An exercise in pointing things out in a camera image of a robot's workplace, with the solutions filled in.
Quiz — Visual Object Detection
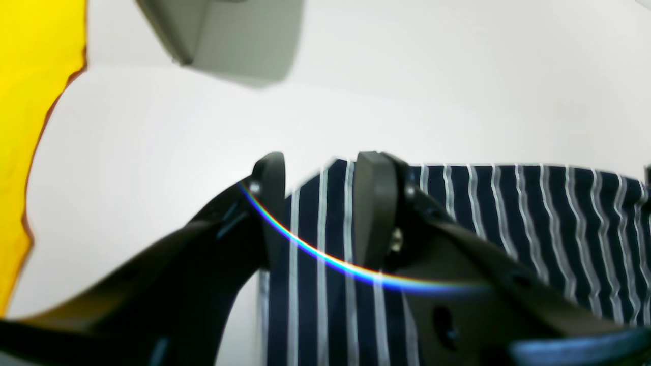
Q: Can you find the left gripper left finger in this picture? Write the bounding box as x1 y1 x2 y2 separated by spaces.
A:
1 152 286 365

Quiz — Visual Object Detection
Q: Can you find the yellow orange cloth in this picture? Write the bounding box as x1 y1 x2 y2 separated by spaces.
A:
1 1 88 316

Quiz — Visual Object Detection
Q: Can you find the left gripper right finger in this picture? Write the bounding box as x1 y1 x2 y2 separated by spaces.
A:
353 152 649 365

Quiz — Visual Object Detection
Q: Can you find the navy white striped T-shirt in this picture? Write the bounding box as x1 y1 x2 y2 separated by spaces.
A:
260 153 649 365

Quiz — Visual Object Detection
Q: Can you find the grey bin at right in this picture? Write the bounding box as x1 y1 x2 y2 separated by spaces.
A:
137 1 305 88

